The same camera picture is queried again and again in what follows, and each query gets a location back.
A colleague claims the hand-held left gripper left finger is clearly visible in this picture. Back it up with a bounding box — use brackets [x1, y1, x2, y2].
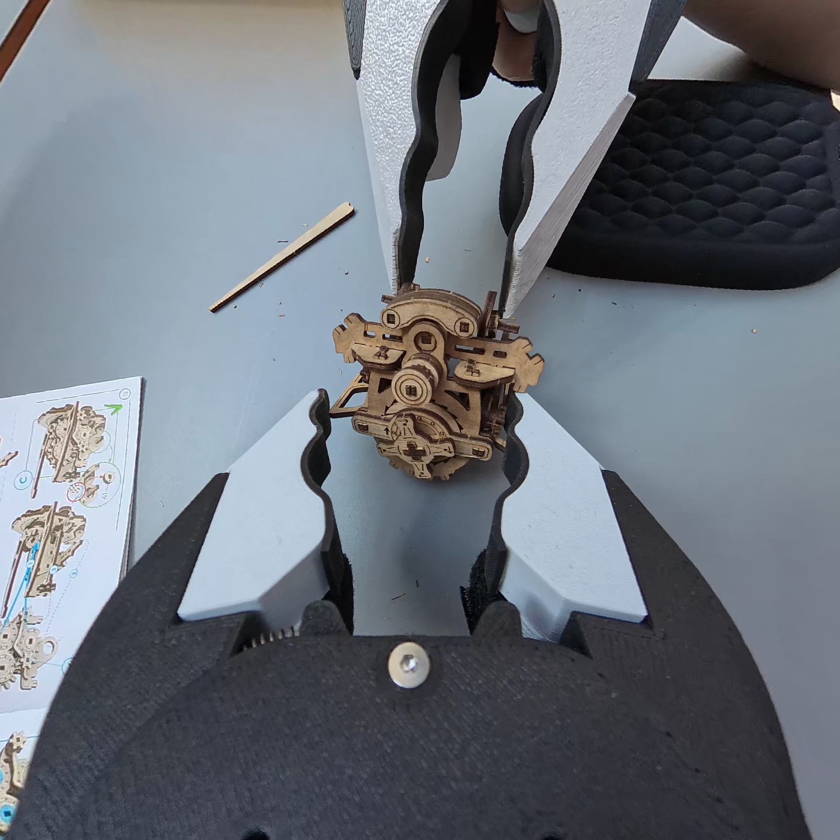
[177, 388, 349, 624]

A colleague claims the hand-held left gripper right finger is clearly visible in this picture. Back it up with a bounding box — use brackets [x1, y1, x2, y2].
[486, 394, 649, 643]

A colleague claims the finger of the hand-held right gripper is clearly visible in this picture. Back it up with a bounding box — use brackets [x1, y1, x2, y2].
[354, 0, 466, 295]
[500, 0, 652, 316]

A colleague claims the wooden mechanical puzzle model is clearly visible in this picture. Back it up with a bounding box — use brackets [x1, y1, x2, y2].
[330, 282, 547, 484]

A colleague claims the person's right forearm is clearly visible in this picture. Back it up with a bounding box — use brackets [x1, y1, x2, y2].
[682, 0, 840, 89]

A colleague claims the grey desk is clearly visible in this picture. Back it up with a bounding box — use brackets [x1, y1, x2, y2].
[0, 0, 840, 840]

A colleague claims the person's right hand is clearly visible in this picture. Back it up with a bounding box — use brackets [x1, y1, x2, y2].
[491, 0, 547, 83]

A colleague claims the black quilted armrest pad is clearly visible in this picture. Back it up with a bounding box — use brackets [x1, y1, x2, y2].
[499, 79, 840, 291]

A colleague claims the thin wooden stick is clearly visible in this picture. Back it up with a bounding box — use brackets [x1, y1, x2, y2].
[209, 202, 357, 313]

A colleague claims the illustrated instruction booklet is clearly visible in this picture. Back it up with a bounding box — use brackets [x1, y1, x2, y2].
[0, 376, 145, 821]

